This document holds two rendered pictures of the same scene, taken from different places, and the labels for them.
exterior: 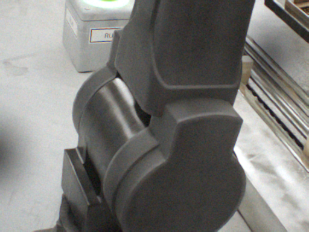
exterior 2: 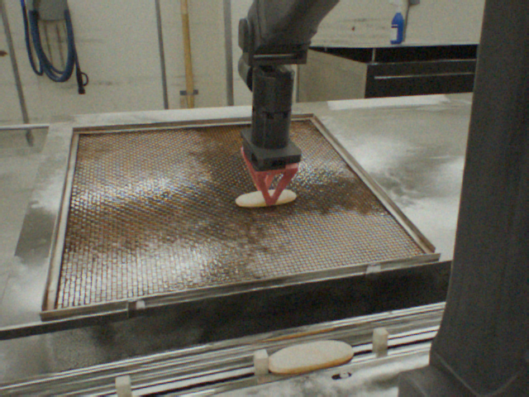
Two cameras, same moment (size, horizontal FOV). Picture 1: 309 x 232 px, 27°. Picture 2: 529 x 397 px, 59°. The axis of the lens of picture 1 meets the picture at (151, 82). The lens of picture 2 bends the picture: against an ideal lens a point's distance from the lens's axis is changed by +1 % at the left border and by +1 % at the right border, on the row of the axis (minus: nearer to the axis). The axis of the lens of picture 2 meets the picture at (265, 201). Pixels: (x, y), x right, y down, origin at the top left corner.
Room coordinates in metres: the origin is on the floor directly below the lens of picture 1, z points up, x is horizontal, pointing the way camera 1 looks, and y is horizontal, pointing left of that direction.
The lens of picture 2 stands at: (0.42, 0.23, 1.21)
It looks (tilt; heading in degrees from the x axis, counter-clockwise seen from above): 23 degrees down; 281
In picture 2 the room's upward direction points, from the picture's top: straight up
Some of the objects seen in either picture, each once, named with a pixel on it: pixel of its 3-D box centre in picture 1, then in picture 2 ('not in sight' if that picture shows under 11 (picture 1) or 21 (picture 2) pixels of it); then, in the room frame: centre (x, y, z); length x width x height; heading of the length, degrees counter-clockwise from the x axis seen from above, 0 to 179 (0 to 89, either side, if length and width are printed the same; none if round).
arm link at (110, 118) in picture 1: (145, 160); not in sight; (0.33, 0.00, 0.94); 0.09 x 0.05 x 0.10; 116
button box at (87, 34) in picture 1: (101, 40); not in sight; (0.66, 0.07, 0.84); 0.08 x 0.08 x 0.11; 26
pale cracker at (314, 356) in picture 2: not in sight; (310, 354); (0.44, -0.18, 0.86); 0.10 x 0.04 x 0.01; 26
